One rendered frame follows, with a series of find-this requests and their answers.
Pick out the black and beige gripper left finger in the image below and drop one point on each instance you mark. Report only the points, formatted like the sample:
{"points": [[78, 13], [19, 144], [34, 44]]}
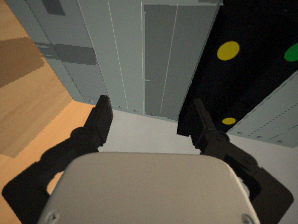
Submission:
{"points": [[27, 194]]}

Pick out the grey rack frame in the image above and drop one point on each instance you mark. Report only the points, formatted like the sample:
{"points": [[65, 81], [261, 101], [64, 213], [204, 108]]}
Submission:
{"points": [[123, 49]]}

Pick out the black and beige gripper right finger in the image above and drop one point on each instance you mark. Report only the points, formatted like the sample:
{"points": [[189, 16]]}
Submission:
{"points": [[270, 199]]}

